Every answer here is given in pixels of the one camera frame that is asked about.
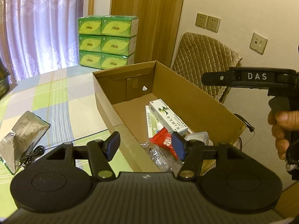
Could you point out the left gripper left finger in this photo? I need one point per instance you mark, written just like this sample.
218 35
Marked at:
101 153

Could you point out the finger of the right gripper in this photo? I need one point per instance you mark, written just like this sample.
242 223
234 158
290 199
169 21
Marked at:
215 78

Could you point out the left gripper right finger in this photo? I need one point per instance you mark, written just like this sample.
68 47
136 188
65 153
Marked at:
190 153

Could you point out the white medicine box blue stripe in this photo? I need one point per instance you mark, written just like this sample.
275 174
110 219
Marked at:
167 117

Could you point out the red candy wrapper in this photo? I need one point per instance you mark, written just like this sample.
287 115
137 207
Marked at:
163 139

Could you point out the green white medicine box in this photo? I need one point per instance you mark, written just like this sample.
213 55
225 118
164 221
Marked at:
153 124

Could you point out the silver foil pouch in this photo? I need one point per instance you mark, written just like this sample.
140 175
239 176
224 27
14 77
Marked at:
22 139

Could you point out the person's right hand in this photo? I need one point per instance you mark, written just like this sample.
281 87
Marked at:
281 122

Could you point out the white plastic container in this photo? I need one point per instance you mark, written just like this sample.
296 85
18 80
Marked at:
202 136

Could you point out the clear plastic bag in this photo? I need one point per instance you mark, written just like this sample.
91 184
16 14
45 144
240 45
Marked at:
162 157

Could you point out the quilted beige chair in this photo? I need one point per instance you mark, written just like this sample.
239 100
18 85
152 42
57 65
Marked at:
197 54

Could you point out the brown cardboard box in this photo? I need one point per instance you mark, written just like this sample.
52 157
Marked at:
122 94

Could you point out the checked tablecloth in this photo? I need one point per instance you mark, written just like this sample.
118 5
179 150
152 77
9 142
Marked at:
63 98

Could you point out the wooden door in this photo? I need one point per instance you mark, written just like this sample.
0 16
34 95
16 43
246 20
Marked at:
157 27

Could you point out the green tissue pack stack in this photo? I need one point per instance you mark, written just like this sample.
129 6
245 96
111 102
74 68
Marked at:
106 42

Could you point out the dark green food container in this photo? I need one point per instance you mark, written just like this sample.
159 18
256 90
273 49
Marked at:
4 80

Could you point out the purple curtain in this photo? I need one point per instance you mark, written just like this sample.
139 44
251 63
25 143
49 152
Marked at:
39 36

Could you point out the single wall socket plate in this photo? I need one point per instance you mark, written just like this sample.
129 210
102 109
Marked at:
258 43

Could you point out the double wall socket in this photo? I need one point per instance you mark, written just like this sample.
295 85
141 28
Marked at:
207 22

